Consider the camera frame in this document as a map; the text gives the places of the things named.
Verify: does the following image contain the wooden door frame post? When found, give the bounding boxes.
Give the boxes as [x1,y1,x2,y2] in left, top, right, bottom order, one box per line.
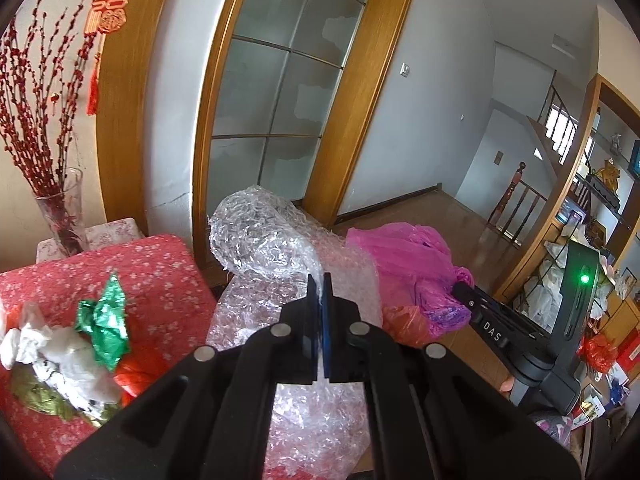
[95,0,183,238]

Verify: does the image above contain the red plastic bag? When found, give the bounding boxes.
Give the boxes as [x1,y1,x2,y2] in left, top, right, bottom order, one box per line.
[112,345,168,408]

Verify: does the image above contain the wooden stair railing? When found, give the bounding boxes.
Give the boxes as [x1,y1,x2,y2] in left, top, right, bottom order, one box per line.
[487,162,548,248]

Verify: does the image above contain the green paw print bag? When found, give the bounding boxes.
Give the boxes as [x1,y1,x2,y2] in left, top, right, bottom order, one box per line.
[10,365,121,428]

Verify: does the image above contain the frosted glass sliding door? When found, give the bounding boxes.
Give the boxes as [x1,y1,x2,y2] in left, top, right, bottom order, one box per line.
[192,0,426,271]

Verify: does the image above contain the pink plastic bag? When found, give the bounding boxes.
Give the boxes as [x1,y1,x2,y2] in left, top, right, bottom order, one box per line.
[345,225,476,336]

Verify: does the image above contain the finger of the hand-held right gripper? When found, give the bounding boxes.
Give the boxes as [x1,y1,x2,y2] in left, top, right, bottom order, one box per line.
[451,281,548,361]

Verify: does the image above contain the orange plastic bag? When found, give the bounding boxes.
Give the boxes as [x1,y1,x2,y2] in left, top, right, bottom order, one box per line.
[382,305,433,348]

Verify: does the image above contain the white paw print bag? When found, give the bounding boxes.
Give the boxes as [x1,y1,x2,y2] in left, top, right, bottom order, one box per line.
[0,302,123,406]

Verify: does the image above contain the red berry branches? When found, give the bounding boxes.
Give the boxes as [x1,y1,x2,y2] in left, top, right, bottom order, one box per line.
[0,0,101,256]

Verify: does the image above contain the red bag on shelf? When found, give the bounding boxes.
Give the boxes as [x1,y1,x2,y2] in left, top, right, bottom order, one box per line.
[580,335,621,373]

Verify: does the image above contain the red hanging tassel ornament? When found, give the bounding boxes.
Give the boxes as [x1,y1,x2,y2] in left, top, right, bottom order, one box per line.
[82,0,133,117]

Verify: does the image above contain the white floral covered stand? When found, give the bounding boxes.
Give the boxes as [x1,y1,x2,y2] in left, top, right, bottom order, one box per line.
[36,217,146,263]

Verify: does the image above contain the bright window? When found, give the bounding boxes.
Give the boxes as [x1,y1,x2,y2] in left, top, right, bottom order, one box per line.
[545,105,581,153]

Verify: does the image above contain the green foil wrapper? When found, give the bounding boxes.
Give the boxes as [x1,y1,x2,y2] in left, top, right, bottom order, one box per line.
[75,272,132,373]

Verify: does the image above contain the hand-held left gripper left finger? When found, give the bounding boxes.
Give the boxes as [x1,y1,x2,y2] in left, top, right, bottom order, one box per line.
[54,274,323,480]

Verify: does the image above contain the red floral tablecloth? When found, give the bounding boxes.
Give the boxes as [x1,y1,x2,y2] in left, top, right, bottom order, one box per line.
[0,234,218,478]

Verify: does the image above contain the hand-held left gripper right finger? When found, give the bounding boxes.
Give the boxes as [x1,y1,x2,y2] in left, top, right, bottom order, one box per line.
[322,272,583,480]

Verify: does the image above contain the wooden display shelf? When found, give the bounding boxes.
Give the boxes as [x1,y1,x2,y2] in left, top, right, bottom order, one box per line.
[492,72,640,411]

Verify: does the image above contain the clear glass vase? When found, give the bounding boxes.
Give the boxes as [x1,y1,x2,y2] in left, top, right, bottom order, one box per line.
[32,167,86,256]

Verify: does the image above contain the golden ornament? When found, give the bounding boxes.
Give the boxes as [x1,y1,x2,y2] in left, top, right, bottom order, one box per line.
[592,157,623,193]

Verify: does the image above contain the clear bubble wrap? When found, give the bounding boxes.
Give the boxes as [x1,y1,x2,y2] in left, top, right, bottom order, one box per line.
[206,185,383,480]

